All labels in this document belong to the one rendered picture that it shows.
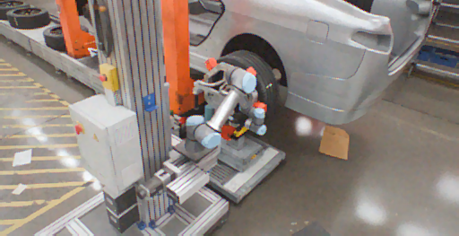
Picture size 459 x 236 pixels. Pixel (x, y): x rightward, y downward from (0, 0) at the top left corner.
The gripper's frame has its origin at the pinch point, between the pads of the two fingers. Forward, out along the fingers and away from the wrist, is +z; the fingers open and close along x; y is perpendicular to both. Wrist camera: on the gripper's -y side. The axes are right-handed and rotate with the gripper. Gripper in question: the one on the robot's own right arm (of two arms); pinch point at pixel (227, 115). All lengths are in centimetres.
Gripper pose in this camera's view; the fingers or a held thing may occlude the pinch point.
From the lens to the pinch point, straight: 248.3
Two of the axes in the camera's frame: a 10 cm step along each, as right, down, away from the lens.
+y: 0.5, -8.5, -5.2
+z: -7.7, -3.6, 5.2
